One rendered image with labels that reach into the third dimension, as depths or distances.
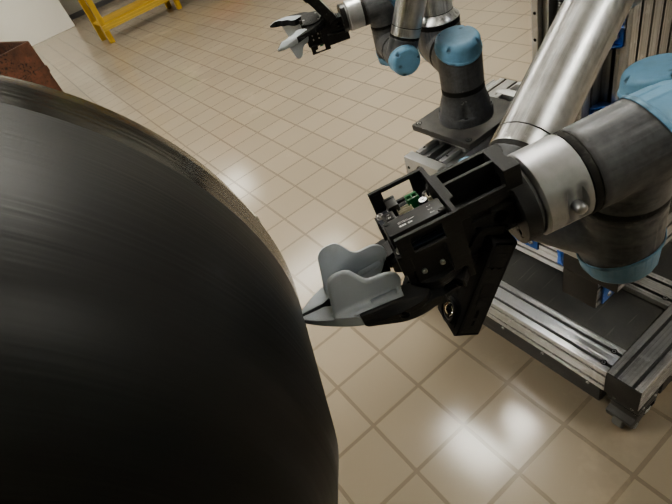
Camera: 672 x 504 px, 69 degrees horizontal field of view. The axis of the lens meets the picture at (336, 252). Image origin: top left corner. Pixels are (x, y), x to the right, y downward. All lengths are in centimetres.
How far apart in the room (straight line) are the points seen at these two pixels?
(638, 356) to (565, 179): 112
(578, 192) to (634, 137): 6
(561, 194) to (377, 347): 147
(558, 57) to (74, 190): 52
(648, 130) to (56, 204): 40
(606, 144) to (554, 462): 125
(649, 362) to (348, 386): 90
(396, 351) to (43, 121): 158
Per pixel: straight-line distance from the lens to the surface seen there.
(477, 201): 40
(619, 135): 44
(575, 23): 68
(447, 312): 48
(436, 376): 173
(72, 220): 27
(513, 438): 162
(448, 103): 144
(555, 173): 42
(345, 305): 41
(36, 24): 995
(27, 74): 543
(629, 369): 149
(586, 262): 56
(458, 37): 140
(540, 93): 62
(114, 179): 31
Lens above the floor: 146
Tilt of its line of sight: 40 degrees down
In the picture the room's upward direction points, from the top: 21 degrees counter-clockwise
